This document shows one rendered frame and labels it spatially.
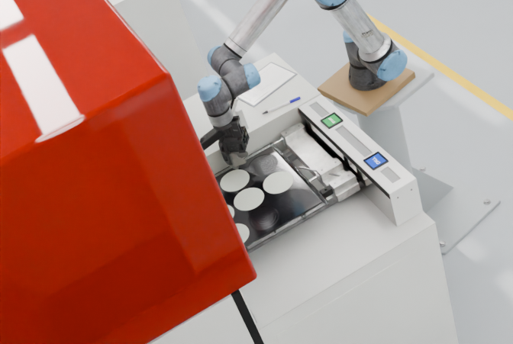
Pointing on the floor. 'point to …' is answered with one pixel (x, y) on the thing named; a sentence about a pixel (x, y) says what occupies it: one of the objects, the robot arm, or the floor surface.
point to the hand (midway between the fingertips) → (234, 165)
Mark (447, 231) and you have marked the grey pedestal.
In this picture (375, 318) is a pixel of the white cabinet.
